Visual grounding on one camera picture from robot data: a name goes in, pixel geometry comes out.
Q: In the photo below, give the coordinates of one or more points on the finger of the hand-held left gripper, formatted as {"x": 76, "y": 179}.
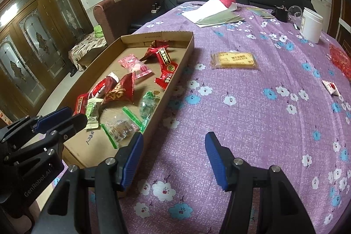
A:
{"x": 74, "y": 124}
{"x": 52, "y": 117}

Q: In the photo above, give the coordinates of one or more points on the brown armchair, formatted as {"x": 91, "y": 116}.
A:
{"x": 123, "y": 12}

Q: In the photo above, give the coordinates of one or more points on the patterned cushioned bench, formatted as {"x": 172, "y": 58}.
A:
{"x": 86, "y": 49}

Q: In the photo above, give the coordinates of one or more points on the wooden cabinet with glass doors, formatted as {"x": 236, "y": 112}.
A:
{"x": 33, "y": 31}

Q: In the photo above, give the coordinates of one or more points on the dark red gold-print pyramid packet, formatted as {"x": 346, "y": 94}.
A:
{"x": 120, "y": 91}

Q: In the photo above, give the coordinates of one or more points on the white snack packet red label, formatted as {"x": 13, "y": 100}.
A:
{"x": 331, "y": 87}

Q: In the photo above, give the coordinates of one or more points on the stack of papers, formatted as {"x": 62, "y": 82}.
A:
{"x": 211, "y": 14}

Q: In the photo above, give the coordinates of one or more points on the clear green candy packet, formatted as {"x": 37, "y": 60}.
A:
{"x": 148, "y": 108}

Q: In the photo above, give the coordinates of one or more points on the red shiny foil bag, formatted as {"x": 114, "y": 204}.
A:
{"x": 341, "y": 60}

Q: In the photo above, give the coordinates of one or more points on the purple floral tablecloth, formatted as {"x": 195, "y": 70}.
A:
{"x": 246, "y": 113}

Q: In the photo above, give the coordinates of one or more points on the red and white snack packet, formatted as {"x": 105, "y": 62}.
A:
{"x": 102, "y": 86}

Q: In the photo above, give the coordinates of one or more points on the pink snack packet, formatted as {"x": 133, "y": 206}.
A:
{"x": 134, "y": 65}

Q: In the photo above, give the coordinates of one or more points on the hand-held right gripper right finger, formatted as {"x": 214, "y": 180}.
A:
{"x": 216, "y": 162}

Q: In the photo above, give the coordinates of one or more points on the white plastic jar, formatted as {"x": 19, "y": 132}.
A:
{"x": 311, "y": 25}

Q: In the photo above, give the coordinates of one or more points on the yellow biscuit packet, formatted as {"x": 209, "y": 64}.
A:
{"x": 234, "y": 60}

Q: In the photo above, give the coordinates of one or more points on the clear packet with green ends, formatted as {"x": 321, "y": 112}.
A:
{"x": 120, "y": 128}

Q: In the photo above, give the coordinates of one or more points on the clear plastic container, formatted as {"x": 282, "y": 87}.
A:
{"x": 295, "y": 12}

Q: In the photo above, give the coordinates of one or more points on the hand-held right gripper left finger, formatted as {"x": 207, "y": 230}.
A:
{"x": 133, "y": 161}

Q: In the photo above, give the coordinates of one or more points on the small black cup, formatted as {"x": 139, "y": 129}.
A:
{"x": 281, "y": 14}

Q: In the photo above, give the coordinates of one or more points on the shallow cardboard box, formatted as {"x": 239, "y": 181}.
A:
{"x": 85, "y": 147}

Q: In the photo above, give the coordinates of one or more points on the green and white snack packet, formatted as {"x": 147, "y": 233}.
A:
{"x": 92, "y": 113}

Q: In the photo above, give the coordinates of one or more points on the green cloth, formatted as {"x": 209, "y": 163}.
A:
{"x": 98, "y": 31}

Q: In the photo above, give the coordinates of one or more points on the red snack packet black label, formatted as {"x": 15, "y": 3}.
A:
{"x": 164, "y": 65}

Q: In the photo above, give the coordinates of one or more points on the printed booklet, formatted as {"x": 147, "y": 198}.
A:
{"x": 260, "y": 12}

